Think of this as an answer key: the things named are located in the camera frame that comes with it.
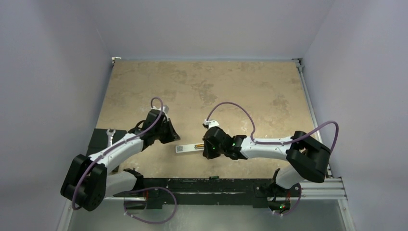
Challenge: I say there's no white remote control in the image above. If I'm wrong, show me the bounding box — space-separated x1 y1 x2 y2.
176 143 204 154

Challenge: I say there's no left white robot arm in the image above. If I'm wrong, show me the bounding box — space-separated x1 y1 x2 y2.
60 106 180 211

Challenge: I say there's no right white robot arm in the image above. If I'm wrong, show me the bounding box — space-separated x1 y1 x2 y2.
203 127 331 196

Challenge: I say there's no silver wrench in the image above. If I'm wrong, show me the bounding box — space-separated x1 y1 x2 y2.
106 128 116 147

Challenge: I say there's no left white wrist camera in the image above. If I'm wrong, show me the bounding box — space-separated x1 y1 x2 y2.
162 105 169 115

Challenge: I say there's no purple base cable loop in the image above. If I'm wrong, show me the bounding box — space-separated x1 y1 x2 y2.
123 187 178 226

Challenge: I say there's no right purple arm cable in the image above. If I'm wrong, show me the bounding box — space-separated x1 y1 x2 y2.
205 102 339 154

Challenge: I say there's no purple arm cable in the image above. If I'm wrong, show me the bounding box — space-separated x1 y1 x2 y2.
71 97 165 211
205 102 339 154

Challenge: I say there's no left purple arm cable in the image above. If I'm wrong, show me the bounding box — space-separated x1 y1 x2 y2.
71 97 165 211

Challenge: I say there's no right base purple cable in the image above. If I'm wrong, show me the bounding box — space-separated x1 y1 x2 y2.
271 181 302 218

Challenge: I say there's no aluminium frame rail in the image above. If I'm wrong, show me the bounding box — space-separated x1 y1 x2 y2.
292 58 347 201

